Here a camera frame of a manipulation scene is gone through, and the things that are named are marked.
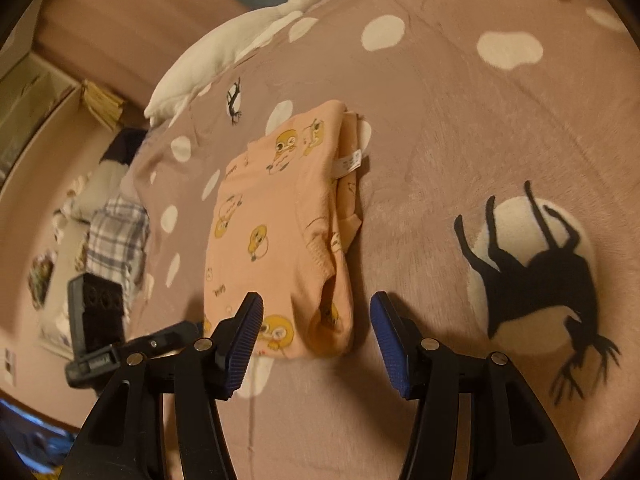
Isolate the dark blue cloth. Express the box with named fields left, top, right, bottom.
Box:
left=0, top=395, right=76, bottom=480

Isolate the plaid cloth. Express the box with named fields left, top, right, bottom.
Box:
left=86, top=194, right=152, bottom=321

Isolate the white shelf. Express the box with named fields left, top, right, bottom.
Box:
left=0, top=52, right=83, bottom=211

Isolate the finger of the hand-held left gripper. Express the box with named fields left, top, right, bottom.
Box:
left=117, top=321, right=202, bottom=359

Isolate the white goose plush toy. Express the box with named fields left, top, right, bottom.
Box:
left=144, top=0, right=372, bottom=123

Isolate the pink cartoon print pajama garment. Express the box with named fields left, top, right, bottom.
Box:
left=202, top=99, right=372, bottom=361

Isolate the patterned cushion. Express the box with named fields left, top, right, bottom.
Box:
left=27, top=251, right=60, bottom=308

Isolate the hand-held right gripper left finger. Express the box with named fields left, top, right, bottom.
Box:
left=57, top=291, right=264, bottom=480

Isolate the yellow tassel bundle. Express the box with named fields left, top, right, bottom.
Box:
left=80, top=79, right=128, bottom=131

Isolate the grey pillow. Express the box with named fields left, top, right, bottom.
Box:
left=70, top=160, right=128, bottom=221

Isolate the pink upholstered headboard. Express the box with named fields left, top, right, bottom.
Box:
left=32, top=0, right=301, bottom=93

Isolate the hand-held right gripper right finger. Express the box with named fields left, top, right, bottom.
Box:
left=369, top=291, right=583, bottom=480

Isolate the mauve spotted blanket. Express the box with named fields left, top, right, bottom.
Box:
left=122, top=0, right=640, bottom=480

